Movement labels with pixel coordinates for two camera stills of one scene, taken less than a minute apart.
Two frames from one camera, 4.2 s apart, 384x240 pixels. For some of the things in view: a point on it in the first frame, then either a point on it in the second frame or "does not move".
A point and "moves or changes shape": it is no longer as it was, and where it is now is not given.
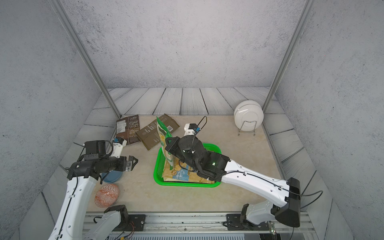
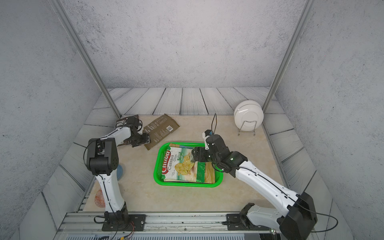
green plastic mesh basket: (158, 173) does not move
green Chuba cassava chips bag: (167, 160) moves or changes shape
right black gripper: (173, 148) -> (200, 151)
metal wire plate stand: (247, 131) does not move
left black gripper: (130, 165) -> (146, 139)
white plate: (248, 115) does not move
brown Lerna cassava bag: (150, 135) does not move
